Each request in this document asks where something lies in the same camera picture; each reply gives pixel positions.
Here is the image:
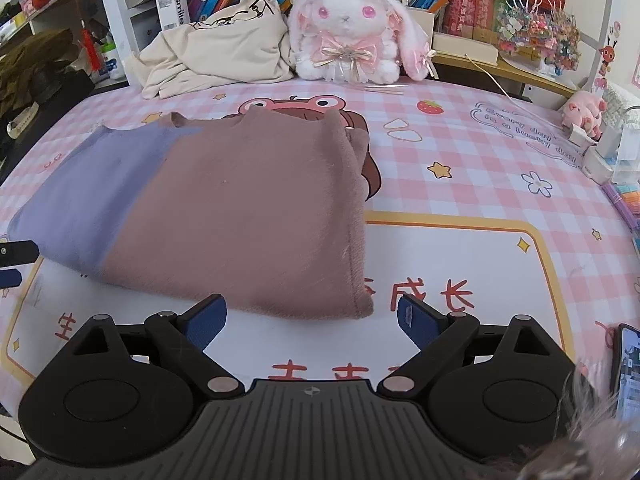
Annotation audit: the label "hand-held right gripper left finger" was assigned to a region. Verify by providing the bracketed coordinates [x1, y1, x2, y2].
[75, 294, 246, 395]

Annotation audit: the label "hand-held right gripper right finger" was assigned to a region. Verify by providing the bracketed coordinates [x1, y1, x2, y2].
[376, 294, 556, 395]

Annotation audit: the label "purple sweatshirt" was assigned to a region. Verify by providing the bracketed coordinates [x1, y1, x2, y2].
[7, 122, 206, 276]

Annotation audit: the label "dusty pink fleece sweater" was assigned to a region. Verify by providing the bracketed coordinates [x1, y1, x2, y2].
[102, 109, 375, 320]

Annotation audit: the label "pink checked bed sheet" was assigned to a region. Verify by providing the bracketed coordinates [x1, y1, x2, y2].
[0, 80, 640, 461]

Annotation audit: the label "cream band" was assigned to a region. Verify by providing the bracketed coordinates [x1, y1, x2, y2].
[7, 102, 41, 138]

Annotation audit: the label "olive green garment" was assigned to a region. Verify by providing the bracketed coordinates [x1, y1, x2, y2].
[0, 30, 88, 116]

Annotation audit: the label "white bottle with green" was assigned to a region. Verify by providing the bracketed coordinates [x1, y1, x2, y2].
[100, 42, 121, 81]

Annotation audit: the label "smartphone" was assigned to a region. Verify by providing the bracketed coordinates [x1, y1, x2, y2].
[611, 323, 640, 423]

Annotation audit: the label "person's fluffy clothing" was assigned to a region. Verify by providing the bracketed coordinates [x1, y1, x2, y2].
[552, 367, 640, 480]

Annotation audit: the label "red tassel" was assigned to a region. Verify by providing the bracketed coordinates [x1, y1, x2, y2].
[80, 20, 103, 73]

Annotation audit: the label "purple strips bundle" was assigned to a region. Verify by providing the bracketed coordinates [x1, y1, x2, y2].
[602, 180, 640, 233]

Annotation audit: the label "white storage boxes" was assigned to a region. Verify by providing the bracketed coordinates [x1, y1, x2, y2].
[582, 125, 640, 186]

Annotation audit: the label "beige printed garment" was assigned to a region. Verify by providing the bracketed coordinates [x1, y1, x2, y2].
[124, 0, 296, 101]

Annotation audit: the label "wooden bookshelf board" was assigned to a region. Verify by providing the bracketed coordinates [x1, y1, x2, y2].
[432, 52, 581, 98]

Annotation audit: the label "small pink pig plush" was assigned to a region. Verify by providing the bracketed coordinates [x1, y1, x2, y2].
[557, 91, 608, 140]

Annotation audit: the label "thick white book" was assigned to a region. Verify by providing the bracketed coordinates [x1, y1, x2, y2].
[432, 32, 501, 66]

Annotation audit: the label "white product box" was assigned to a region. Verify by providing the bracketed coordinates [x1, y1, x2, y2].
[155, 0, 187, 31]

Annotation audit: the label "white pink bunny plush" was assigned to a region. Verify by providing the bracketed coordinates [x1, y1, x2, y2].
[287, 0, 438, 83]

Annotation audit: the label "colourful hair accessories display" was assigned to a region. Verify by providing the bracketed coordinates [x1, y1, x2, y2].
[495, 0, 583, 68]

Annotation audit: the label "white charger with cable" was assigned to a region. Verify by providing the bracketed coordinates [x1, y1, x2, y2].
[465, 54, 593, 148]

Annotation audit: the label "white shelf post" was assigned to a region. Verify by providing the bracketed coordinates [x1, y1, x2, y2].
[95, 0, 136, 81]

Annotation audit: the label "red deer wall sticker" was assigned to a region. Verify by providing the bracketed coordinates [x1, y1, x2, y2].
[597, 22, 623, 91]

